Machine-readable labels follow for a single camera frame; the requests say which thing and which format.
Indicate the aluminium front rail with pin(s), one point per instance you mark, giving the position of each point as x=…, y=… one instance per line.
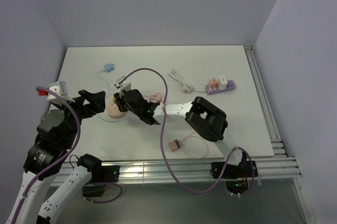
x=149, y=172

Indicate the blue charger plug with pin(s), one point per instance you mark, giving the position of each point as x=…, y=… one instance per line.
x=108, y=67

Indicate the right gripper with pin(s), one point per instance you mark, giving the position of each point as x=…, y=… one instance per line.
x=119, y=100

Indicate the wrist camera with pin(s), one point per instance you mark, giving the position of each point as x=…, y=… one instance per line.
x=59, y=88
x=123, y=85

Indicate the purple power strip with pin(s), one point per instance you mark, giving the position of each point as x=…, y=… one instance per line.
x=229, y=87

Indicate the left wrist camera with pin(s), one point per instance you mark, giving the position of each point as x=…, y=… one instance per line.
x=59, y=88

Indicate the aluminium right rail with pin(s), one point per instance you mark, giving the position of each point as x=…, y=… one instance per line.
x=276, y=141

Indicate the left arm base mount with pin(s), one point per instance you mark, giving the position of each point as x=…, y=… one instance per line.
x=103, y=186

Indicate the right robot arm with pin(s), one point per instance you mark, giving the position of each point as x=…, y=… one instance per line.
x=206, y=119

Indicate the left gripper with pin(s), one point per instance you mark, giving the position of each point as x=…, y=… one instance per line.
x=96, y=99

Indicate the dusty pink charger plug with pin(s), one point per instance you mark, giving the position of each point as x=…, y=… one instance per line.
x=174, y=145

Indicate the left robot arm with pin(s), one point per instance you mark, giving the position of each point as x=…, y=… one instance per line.
x=43, y=163

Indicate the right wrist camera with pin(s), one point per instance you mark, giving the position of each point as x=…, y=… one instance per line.
x=123, y=85

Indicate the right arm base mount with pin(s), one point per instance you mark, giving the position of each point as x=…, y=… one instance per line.
x=236, y=177

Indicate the aluminium rail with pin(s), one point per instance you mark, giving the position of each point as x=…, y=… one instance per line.
x=149, y=172
x=276, y=141

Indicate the pink round power socket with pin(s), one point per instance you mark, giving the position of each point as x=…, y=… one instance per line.
x=113, y=111

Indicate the white 80W charger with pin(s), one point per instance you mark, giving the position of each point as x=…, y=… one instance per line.
x=222, y=82

